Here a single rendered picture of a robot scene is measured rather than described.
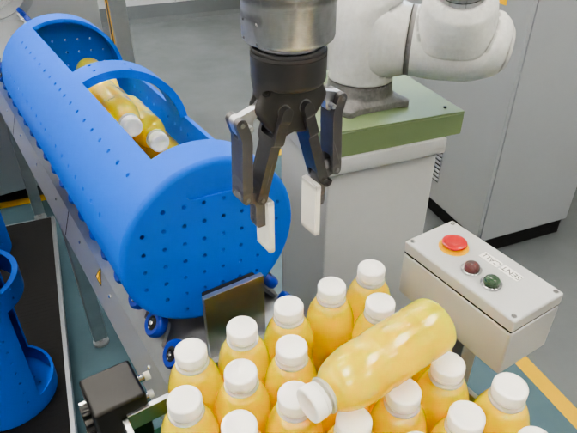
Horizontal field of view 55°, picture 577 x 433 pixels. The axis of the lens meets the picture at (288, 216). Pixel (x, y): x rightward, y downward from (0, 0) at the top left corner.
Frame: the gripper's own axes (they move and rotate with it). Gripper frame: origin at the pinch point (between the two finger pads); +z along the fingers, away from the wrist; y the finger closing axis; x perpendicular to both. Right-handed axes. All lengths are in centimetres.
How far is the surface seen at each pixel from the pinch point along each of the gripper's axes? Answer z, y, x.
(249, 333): 14.2, 6.7, 1.5
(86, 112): 2.4, 10.3, -47.1
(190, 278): 18.9, 6.8, -17.0
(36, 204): 114, 9, -213
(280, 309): 14.2, 1.3, 0.1
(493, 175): 81, -150, -76
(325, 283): 14.3, -6.6, -0.8
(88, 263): 36, 15, -52
